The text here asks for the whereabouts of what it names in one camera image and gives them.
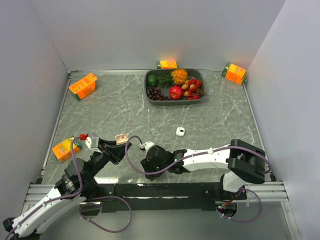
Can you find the white earbuds charging case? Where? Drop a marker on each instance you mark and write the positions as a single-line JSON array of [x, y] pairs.
[[180, 131]]

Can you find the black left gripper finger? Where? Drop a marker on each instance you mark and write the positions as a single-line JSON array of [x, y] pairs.
[[122, 149], [107, 144]]

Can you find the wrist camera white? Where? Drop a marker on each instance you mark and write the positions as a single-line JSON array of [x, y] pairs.
[[146, 146], [91, 140]]

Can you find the orange juice box far right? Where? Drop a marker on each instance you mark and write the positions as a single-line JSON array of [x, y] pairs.
[[235, 74]]

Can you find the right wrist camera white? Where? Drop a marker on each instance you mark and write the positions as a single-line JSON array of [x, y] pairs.
[[146, 146]]

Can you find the red apple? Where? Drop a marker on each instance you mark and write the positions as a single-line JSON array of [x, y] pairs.
[[176, 92]]

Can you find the orange juice box near left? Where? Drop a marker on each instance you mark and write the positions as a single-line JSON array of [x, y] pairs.
[[62, 151]]

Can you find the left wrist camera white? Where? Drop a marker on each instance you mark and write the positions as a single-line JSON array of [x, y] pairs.
[[91, 140]]

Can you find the dark grey fruit tray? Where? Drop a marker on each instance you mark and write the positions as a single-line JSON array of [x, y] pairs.
[[192, 73]]

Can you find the orange juice box far left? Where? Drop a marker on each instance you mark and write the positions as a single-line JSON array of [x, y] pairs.
[[83, 87]]

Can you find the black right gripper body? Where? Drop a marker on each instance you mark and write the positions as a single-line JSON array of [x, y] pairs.
[[151, 167]]

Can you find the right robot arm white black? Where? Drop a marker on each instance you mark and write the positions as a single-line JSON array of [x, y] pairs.
[[243, 163]]

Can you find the green lime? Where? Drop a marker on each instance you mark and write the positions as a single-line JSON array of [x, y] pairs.
[[152, 80]]

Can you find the purple cable base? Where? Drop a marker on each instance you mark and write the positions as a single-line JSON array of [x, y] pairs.
[[229, 218], [110, 230]]

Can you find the pink earbuds charging case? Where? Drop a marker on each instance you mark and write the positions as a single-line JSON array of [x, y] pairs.
[[121, 138]]

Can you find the small pineapple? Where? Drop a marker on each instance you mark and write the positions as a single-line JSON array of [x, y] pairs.
[[177, 77]]

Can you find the orange juice box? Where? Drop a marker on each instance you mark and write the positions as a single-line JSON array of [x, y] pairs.
[[235, 74], [83, 87], [62, 151], [167, 64]]

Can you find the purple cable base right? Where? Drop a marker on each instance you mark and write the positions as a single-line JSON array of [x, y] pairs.
[[229, 218]]

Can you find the dark purple grape bunch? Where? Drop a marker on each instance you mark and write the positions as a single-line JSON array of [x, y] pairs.
[[156, 94]]

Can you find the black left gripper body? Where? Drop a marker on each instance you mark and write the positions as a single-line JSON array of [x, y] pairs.
[[109, 154]]

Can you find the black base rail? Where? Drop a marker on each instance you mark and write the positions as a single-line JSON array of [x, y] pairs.
[[160, 196]]

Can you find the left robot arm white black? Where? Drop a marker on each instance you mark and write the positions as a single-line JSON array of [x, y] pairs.
[[77, 185]]

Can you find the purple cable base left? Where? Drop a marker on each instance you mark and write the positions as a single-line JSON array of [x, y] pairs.
[[110, 230]]

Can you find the orange juice box back centre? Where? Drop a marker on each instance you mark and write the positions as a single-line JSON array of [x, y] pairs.
[[167, 64]]

